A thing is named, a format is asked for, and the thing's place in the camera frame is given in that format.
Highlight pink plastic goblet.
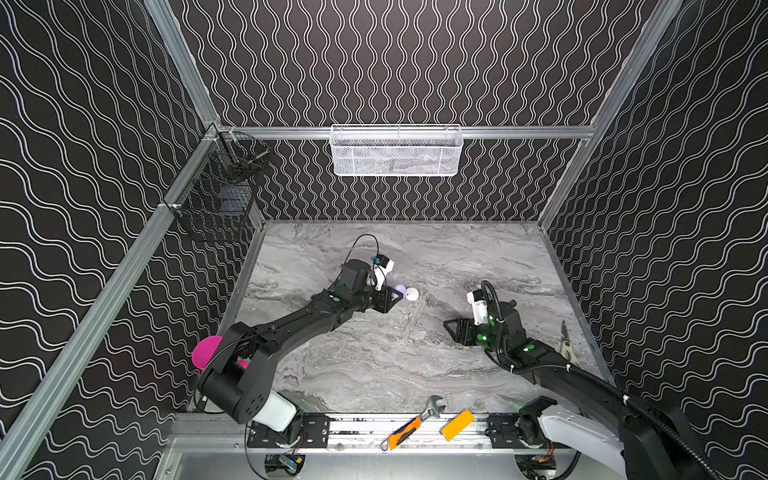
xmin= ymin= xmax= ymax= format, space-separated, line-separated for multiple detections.
xmin=192 ymin=336 xmax=250 ymax=372

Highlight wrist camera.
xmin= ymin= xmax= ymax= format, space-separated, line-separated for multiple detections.
xmin=371 ymin=254 xmax=394 ymax=291
xmin=467 ymin=289 xmax=489 ymax=326

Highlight pliers with beige handles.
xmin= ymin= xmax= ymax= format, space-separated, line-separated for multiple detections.
xmin=559 ymin=320 xmax=582 ymax=368

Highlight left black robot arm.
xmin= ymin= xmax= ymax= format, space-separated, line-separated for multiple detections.
xmin=197 ymin=254 xmax=403 ymax=431

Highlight white earbud charging case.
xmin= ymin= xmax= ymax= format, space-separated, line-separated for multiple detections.
xmin=405 ymin=287 xmax=420 ymax=301

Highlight black wire basket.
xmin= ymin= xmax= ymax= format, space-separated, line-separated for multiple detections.
xmin=170 ymin=127 xmax=273 ymax=244

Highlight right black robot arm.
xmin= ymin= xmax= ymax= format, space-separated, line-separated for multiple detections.
xmin=443 ymin=299 xmax=718 ymax=479

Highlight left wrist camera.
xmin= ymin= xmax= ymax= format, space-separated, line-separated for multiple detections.
xmin=371 ymin=254 xmax=394 ymax=291

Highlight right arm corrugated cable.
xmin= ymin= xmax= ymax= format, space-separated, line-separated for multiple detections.
xmin=479 ymin=280 xmax=721 ymax=480

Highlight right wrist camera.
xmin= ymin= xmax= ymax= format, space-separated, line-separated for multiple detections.
xmin=467 ymin=289 xmax=489 ymax=326

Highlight white wire mesh basket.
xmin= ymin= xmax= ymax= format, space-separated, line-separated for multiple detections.
xmin=329 ymin=124 xmax=464 ymax=177

